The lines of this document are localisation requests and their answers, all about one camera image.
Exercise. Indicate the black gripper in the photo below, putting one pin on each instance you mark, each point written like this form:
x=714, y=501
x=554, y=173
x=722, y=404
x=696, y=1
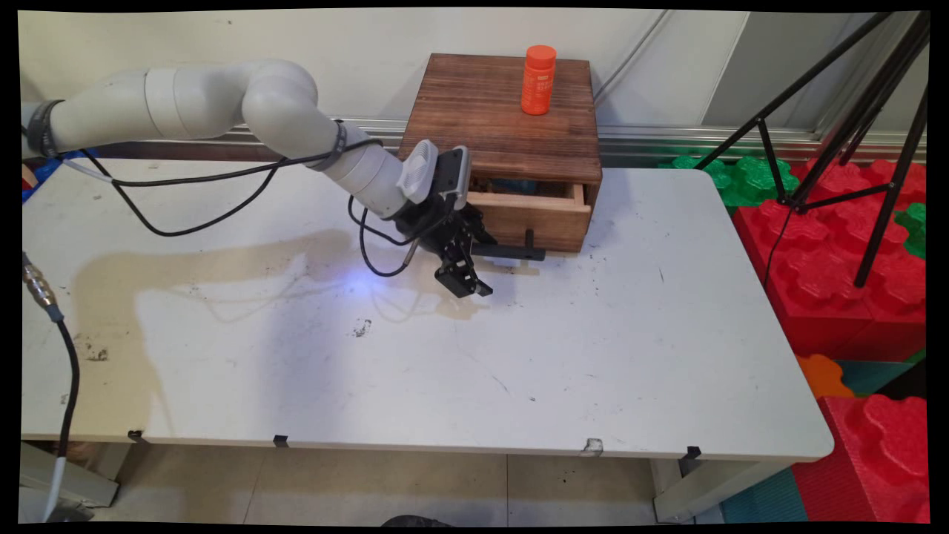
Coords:
x=437, y=222

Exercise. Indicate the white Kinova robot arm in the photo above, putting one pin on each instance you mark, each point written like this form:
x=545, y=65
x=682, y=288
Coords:
x=222, y=104

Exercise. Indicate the brown wooden drawer cabinet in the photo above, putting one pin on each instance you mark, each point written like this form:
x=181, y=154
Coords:
x=497, y=111

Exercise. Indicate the orange plastic bottle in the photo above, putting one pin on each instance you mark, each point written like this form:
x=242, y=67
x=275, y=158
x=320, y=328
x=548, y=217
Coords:
x=538, y=80

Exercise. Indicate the wide green foam block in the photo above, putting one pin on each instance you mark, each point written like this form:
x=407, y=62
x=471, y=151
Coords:
x=749, y=179

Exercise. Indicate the white table leg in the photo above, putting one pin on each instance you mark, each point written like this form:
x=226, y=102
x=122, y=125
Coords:
x=81, y=482
x=704, y=489

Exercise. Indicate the large red foam block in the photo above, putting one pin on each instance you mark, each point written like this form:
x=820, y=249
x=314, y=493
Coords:
x=830, y=274

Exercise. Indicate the orange foam piece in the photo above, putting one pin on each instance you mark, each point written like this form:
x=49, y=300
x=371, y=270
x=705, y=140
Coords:
x=821, y=374

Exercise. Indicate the teal foam mat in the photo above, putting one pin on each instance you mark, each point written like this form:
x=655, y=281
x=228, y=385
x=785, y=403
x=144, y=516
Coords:
x=882, y=377

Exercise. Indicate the black tripod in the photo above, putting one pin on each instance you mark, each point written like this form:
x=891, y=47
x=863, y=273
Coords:
x=875, y=96

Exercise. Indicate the blue foam block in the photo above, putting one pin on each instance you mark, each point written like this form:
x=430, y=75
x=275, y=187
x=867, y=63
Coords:
x=44, y=172

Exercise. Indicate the grey wall conduit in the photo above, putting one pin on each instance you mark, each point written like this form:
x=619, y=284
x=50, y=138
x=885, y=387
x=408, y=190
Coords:
x=630, y=55

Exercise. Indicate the aluminium wall rail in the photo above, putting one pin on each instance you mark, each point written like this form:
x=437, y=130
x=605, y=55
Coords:
x=704, y=141

